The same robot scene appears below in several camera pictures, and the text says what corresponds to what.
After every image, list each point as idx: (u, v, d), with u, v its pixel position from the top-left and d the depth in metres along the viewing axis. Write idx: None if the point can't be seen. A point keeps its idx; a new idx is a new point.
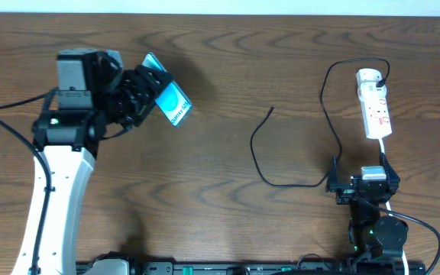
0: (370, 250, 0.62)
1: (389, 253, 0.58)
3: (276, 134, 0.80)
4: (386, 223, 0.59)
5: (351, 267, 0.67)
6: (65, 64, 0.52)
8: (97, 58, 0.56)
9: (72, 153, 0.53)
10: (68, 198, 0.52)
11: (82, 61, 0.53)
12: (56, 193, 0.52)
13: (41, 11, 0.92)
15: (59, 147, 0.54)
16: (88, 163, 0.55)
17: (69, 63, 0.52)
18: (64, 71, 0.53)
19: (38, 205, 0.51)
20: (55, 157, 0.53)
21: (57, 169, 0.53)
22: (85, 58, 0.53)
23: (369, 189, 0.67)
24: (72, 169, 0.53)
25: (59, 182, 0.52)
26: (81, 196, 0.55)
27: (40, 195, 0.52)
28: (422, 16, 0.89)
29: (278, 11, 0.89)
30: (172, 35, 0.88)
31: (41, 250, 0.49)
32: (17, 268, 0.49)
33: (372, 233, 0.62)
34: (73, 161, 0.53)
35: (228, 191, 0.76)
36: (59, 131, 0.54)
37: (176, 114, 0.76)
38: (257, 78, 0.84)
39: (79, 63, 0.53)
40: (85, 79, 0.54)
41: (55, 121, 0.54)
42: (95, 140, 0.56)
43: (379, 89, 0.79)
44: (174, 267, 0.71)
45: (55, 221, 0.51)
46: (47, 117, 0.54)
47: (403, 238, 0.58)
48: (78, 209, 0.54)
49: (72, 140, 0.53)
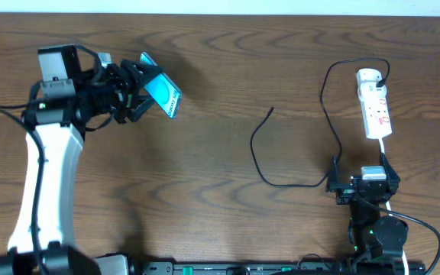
0: (370, 250, 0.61)
1: (388, 253, 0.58)
3: (276, 134, 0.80)
4: (386, 224, 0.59)
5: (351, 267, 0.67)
6: (46, 56, 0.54)
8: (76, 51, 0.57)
9: (61, 129, 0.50)
10: (62, 166, 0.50)
11: (63, 52, 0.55)
12: (49, 163, 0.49)
13: (41, 11, 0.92)
15: (47, 126, 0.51)
16: (78, 138, 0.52)
17: (50, 54, 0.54)
18: (46, 64, 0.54)
19: (33, 175, 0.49)
20: (46, 131, 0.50)
21: (49, 141, 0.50)
22: (64, 48, 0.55)
23: (368, 189, 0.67)
24: (64, 140, 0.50)
25: (52, 152, 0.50)
26: (75, 168, 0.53)
27: (33, 165, 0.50)
28: (422, 16, 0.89)
29: (278, 11, 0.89)
30: (172, 35, 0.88)
31: (40, 213, 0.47)
32: (17, 233, 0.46)
33: (372, 233, 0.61)
34: (64, 132, 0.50)
35: (228, 191, 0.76)
36: (46, 114, 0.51)
37: (169, 105, 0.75)
38: (257, 78, 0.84)
39: (59, 53, 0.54)
40: (66, 68, 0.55)
41: (41, 105, 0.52)
42: (82, 123, 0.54)
43: (379, 89, 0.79)
44: (174, 267, 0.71)
45: (51, 190, 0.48)
46: (32, 105, 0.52)
47: (403, 238, 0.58)
48: (73, 180, 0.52)
49: (59, 121, 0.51)
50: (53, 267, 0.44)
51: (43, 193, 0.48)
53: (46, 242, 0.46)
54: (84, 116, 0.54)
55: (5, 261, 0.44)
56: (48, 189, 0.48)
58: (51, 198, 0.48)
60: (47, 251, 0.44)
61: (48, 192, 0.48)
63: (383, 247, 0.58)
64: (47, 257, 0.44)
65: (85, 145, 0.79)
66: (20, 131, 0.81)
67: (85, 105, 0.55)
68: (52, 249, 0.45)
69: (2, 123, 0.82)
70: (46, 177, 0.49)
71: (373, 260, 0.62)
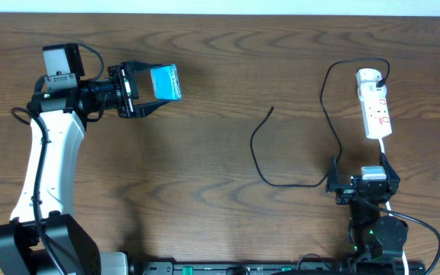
0: (370, 250, 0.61)
1: (389, 253, 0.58)
3: (276, 134, 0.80)
4: (386, 223, 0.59)
5: (351, 267, 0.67)
6: (50, 53, 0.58)
8: (77, 49, 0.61)
9: (63, 114, 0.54)
10: (64, 147, 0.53)
11: (66, 49, 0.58)
12: (52, 143, 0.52)
13: (41, 11, 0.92)
15: (51, 113, 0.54)
16: (79, 125, 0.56)
17: (53, 50, 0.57)
18: (50, 61, 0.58)
19: (36, 155, 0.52)
20: (50, 116, 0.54)
21: (53, 125, 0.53)
22: (66, 45, 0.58)
23: (368, 188, 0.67)
24: (66, 124, 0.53)
25: (54, 134, 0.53)
26: (75, 152, 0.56)
27: (37, 147, 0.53)
28: (422, 16, 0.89)
29: (278, 11, 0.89)
30: (172, 35, 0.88)
31: (42, 189, 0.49)
32: (20, 206, 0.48)
33: (372, 233, 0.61)
34: (66, 118, 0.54)
35: (228, 191, 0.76)
36: (50, 102, 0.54)
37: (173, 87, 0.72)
38: (257, 78, 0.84)
39: (62, 49, 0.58)
40: (69, 63, 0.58)
41: (46, 95, 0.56)
42: (85, 112, 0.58)
43: (379, 89, 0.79)
44: (174, 267, 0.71)
45: (52, 169, 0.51)
46: (37, 95, 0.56)
47: (403, 238, 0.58)
48: (72, 163, 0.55)
49: (63, 107, 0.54)
50: (54, 237, 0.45)
51: (45, 170, 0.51)
53: (47, 213, 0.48)
54: (85, 106, 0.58)
55: (7, 231, 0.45)
56: (50, 166, 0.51)
58: (52, 174, 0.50)
60: (47, 221, 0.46)
61: (50, 169, 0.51)
63: (383, 247, 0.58)
64: (48, 226, 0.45)
65: (85, 145, 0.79)
66: (20, 131, 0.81)
67: (85, 95, 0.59)
68: (52, 218, 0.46)
69: (2, 123, 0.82)
70: (49, 157, 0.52)
71: (373, 260, 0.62)
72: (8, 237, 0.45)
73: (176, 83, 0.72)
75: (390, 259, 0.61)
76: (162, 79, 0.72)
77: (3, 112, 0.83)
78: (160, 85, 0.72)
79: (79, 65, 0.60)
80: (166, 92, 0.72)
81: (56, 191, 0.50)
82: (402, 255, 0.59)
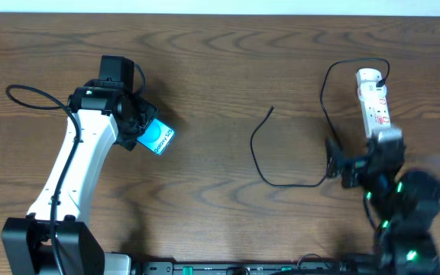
0: (402, 212, 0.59)
1: (424, 205, 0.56)
3: (276, 134, 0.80)
4: (414, 176, 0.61)
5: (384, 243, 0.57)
6: (108, 61, 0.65)
8: (131, 66, 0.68)
9: (101, 117, 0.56)
10: (95, 148, 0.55)
11: (122, 61, 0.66)
12: (83, 143, 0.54)
13: (40, 11, 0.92)
15: (88, 111, 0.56)
16: (113, 129, 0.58)
17: (114, 59, 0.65)
18: (107, 66, 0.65)
19: (66, 152, 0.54)
20: (87, 115, 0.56)
21: (86, 124, 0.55)
22: (123, 58, 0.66)
23: (387, 153, 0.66)
24: (101, 126, 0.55)
25: (87, 134, 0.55)
26: (103, 155, 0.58)
27: (68, 143, 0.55)
28: (422, 16, 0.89)
29: (277, 11, 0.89)
30: (171, 35, 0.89)
31: (64, 187, 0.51)
32: (40, 202, 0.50)
33: (399, 190, 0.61)
34: (104, 120, 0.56)
35: (228, 190, 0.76)
36: (90, 99, 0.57)
37: (160, 143, 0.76)
38: (257, 78, 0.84)
39: (120, 59, 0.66)
40: (121, 72, 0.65)
41: (88, 92, 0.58)
42: (122, 117, 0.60)
43: (379, 89, 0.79)
44: (174, 267, 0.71)
45: (79, 169, 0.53)
46: (80, 90, 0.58)
47: (437, 192, 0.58)
48: (98, 166, 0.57)
49: (101, 108, 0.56)
50: (64, 241, 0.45)
51: (72, 170, 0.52)
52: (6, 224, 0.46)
53: (63, 215, 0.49)
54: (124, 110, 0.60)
55: (21, 226, 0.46)
56: (76, 168, 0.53)
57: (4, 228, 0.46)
58: (78, 176, 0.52)
60: (62, 224, 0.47)
61: (77, 169, 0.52)
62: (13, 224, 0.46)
63: (417, 202, 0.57)
64: (60, 230, 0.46)
65: None
66: (20, 131, 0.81)
67: (124, 102, 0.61)
68: (67, 222, 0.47)
69: (2, 122, 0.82)
70: (78, 156, 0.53)
71: (405, 228, 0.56)
72: (20, 233, 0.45)
73: (163, 141, 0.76)
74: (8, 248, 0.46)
75: (427, 227, 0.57)
76: (153, 131, 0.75)
77: (3, 112, 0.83)
78: (147, 135, 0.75)
79: (129, 79, 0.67)
80: (150, 142, 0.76)
81: (77, 194, 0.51)
82: (437, 211, 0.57)
